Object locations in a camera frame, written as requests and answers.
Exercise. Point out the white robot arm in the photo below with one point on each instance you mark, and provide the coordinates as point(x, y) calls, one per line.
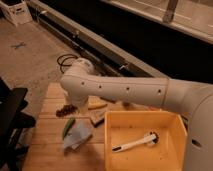
point(192, 100)

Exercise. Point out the brown dried bunch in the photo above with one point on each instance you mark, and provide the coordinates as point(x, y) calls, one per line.
point(66, 110)

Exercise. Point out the green pepper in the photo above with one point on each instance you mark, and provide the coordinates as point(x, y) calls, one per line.
point(67, 127)

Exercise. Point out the wooden block brush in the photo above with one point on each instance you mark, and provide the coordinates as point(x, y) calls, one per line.
point(97, 118)

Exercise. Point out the yellow plastic bin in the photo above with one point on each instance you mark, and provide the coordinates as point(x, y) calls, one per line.
point(122, 127)

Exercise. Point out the white cardboard box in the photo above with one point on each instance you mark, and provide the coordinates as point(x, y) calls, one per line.
point(16, 14)

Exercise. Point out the black chair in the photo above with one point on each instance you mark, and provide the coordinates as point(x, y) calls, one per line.
point(12, 122)

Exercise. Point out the grey blue cloth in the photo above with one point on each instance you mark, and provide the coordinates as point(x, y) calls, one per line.
point(77, 135)

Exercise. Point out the yellow banana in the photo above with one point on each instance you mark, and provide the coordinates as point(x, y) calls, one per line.
point(93, 106)

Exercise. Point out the white dish brush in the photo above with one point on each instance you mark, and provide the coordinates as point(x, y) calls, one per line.
point(149, 139)

